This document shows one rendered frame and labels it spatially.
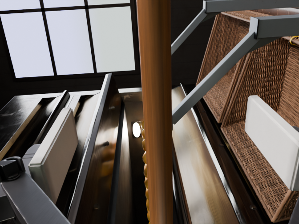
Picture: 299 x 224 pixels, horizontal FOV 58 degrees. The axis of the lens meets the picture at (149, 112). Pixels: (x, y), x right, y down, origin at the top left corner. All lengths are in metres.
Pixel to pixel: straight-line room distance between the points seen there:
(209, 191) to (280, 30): 0.59
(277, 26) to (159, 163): 0.46
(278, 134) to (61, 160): 0.13
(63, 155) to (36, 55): 3.21
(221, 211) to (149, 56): 0.75
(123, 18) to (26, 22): 1.05
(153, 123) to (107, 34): 2.91
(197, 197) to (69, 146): 0.85
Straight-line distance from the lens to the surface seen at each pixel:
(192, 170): 1.12
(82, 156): 0.99
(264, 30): 0.66
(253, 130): 0.21
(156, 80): 0.25
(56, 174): 0.16
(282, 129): 0.17
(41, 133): 1.42
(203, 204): 0.98
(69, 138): 0.19
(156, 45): 0.25
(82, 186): 0.86
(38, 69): 3.41
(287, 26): 0.68
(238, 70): 1.28
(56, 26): 3.26
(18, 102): 1.97
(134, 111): 1.91
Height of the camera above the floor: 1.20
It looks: 1 degrees down
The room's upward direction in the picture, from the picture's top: 94 degrees counter-clockwise
